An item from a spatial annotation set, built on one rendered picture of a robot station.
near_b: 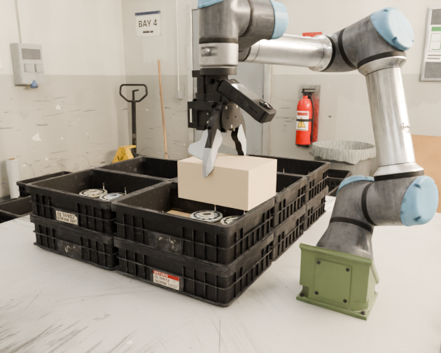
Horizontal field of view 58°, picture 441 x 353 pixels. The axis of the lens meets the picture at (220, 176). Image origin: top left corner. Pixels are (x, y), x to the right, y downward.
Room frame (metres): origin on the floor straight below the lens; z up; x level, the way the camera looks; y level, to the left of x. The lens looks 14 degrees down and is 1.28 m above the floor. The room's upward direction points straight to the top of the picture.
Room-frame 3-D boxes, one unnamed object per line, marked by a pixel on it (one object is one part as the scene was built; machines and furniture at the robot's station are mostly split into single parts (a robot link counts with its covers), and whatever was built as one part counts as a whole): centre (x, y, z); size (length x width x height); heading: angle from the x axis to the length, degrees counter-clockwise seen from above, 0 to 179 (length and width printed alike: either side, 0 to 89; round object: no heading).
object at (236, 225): (1.13, 0.08, 0.92); 0.40 x 0.30 x 0.02; 59
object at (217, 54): (0.79, 0.01, 1.32); 0.08 x 0.08 x 0.05
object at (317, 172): (1.65, -0.23, 0.92); 0.40 x 0.30 x 0.02; 59
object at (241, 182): (0.78, -0.01, 1.08); 0.16 x 0.12 x 0.07; 58
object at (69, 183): (1.34, 0.42, 0.87); 0.40 x 0.30 x 0.11; 59
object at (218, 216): (1.19, 0.04, 0.86); 0.10 x 0.10 x 0.01
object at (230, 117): (0.80, 0.01, 1.24); 0.09 x 0.08 x 0.12; 58
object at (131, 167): (1.59, 0.27, 0.87); 0.40 x 0.30 x 0.11; 59
